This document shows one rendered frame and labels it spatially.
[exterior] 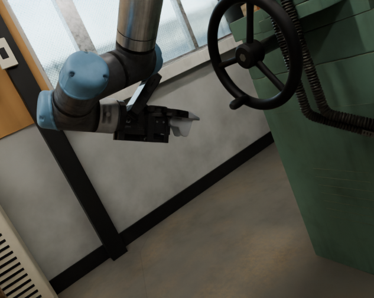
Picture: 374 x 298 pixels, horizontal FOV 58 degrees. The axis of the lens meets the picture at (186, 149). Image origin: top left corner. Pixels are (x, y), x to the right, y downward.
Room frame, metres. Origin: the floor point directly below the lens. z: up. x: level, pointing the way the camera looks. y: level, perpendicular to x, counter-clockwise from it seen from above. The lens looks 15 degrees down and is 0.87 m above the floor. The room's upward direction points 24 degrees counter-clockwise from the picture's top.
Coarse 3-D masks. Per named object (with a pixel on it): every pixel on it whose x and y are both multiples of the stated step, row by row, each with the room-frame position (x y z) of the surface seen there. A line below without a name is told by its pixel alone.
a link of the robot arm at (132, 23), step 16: (128, 0) 0.60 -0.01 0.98; (144, 0) 0.59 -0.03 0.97; (160, 0) 0.60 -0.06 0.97; (128, 16) 0.61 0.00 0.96; (144, 16) 0.60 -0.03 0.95; (160, 16) 0.64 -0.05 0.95; (128, 32) 0.63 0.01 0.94; (144, 32) 0.62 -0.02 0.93; (128, 48) 0.64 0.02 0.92; (144, 48) 0.64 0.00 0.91; (128, 64) 0.65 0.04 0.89; (144, 64) 0.67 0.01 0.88; (160, 64) 0.71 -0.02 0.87; (128, 80) 0.65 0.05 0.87
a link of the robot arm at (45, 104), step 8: (40, 96) 0.66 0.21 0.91; (48, 96) 0.65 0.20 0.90; (40, 104) 0.65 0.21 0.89; (48, 104) 0.65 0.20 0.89; (96, 104) 0.69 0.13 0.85; (40, 112) 0.64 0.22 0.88; (48, 112) 0.64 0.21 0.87; (56, 112) 0.64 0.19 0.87; (96, 112) 0.68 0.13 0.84; (40, 120) 0.65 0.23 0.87; (48, 120) 0.65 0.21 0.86; (56, 120) 0.65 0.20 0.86; (64, 120) 0.65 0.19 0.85; (72, 120) 0.65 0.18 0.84; (80, 120) 0.66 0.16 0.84; (88, 120) 0.67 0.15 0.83; (96, 120) 0.68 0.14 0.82; (48, 128) 0.67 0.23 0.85; (56, 128) 0.66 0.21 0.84; (64, 128) 0.67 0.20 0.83; (72, 128) 0.67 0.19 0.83; (80, 128) 0.68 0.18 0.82; (88, 128) 0.68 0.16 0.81; (96, 128) 0.69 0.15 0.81
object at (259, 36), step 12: (348, 0) 0.76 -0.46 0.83; (360, 0) 0.73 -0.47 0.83; (372, 0) 0.72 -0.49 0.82; (324, 12) 0.81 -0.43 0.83; (336, 12) 0.79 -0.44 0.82; (348, 12) 0.76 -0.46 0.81; (360, 12) 0.74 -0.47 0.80; (312, 24) 0.85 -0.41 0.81; (324, 24) 0.82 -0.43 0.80; (264, 36) 0.99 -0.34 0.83
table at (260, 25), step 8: (312, 0) 0.73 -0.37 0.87; (320, 0) 0.71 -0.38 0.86; (328, 0) 0.72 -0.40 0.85; (336, 0) 0.74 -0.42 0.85; (296, 8) 0.76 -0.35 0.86; (304, 8) 0.75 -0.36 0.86; (312, 8) 0.73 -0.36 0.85; (320, 8) 0.71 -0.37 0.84; (256, 16) 0.99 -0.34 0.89; (304, 16) 0.75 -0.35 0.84; (232, 24) 1.09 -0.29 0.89; (240, 24) 1.06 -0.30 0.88; (256, 24) 1.00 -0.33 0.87; (264, 24) 0.85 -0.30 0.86; (232, 32) 1.10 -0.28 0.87; (240, 32) 1.07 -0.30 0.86; (256, 32) 1.01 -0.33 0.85; (264, 32) 0.86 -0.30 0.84; (240, 40) 1.08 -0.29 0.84
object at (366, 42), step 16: (352, 16) 0.76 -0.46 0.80; (368, 16) 0.73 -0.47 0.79; (320, 32) 0.83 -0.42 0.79; (336, 32) 0.80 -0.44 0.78; (352, 32) 0.76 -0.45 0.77; (368, 32) 0.73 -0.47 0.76; (320, 48) 0.85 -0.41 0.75; (336, 48) 0.81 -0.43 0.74; (352, 48) 0.77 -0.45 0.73; (368, 48) 0.74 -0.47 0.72; (272, 64) 0.99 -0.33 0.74
